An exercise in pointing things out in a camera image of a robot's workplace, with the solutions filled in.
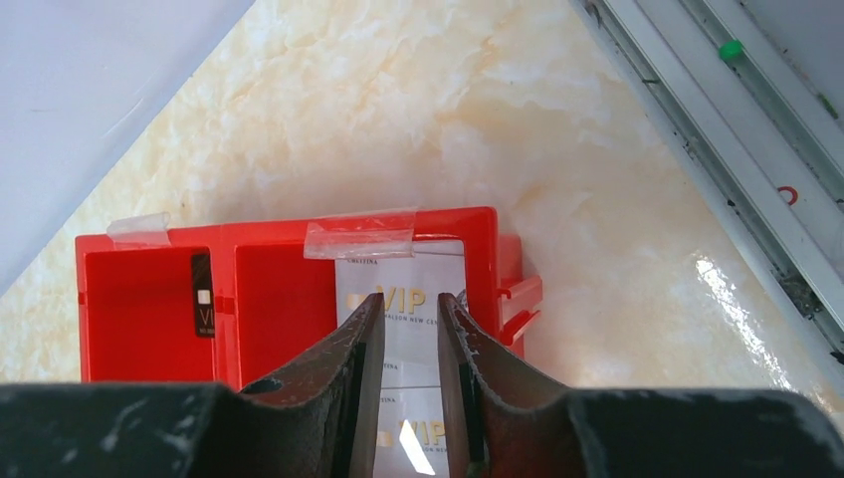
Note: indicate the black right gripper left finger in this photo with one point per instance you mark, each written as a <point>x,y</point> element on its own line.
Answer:
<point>315,416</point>

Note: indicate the silver card in right bin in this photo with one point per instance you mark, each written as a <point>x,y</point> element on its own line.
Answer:
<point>410,287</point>

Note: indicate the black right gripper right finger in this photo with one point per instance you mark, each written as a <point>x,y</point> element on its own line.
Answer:
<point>505,418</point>

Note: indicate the red double bin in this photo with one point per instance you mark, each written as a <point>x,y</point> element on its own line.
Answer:
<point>273,287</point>

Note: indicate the silver card in bin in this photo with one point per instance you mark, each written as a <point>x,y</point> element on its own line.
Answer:
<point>202,295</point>
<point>410,287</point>

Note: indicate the silver card in left bin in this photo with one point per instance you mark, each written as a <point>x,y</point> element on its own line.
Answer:
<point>202,295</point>

